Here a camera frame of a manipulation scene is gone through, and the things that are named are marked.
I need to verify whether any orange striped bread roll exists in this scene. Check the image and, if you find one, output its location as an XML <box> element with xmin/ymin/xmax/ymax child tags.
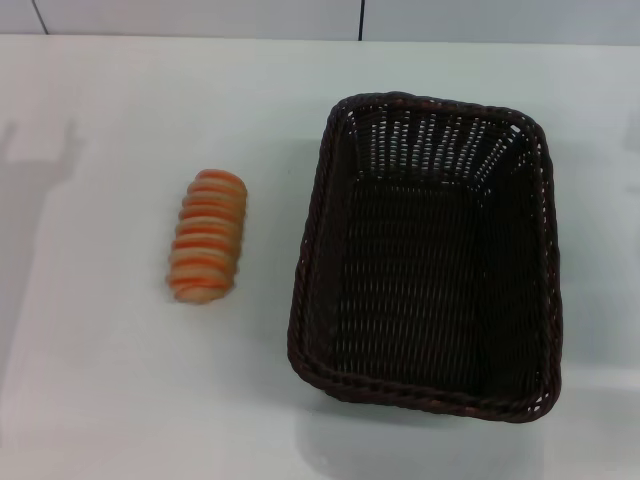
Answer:
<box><xmin>167</xmin><ymin>168</ymin><xmax>249</xmax><ymax>305</ymax></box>

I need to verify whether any black woven rectangular basket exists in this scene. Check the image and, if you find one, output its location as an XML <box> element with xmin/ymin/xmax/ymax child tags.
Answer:
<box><xmin>286</xmin><ymin>90</ymin><xmax>565</xmax><ymax>425</ymax></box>

